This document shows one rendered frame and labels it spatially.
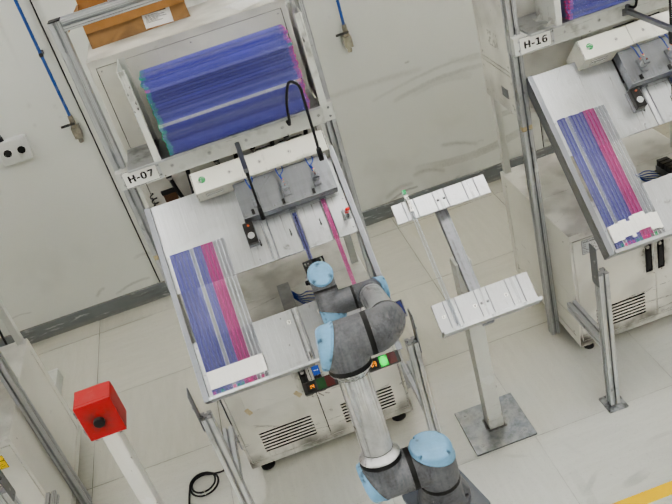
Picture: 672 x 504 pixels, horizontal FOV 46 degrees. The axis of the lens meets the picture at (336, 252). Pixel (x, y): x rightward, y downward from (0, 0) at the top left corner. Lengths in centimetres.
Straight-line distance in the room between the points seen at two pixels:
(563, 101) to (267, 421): 165
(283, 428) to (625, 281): 149
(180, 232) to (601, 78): 161
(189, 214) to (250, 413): 83
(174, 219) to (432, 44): 210
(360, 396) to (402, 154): 270
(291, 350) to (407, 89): 217
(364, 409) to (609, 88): 158
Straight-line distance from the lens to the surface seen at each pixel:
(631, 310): 352
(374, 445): 215
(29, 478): 331
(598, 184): 293
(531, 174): 320
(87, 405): 284
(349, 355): 200
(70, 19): 267
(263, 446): 328
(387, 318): 201
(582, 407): 333
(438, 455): 218
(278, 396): 313
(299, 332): 269
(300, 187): 275
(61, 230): 455
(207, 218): 282
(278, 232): 277
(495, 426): 327
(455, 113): 462
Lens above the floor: 237
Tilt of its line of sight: 31 degrees down
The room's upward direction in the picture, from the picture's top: 17 degrees counter-clockwise
